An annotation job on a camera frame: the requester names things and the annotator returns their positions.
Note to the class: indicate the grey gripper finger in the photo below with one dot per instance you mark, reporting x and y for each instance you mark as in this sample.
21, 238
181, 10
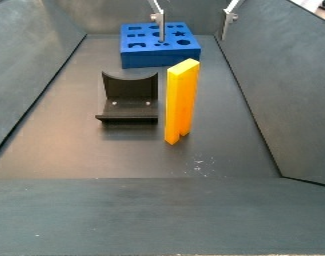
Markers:
157, 16
231, 16

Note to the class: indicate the yellow double-square block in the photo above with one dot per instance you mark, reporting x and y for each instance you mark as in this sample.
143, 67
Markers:
181, 91

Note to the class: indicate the blue shape sorting board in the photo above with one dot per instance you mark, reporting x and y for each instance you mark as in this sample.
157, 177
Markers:
144, 51

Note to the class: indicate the black curved stand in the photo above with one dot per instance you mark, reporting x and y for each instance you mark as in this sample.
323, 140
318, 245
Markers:
132, 99

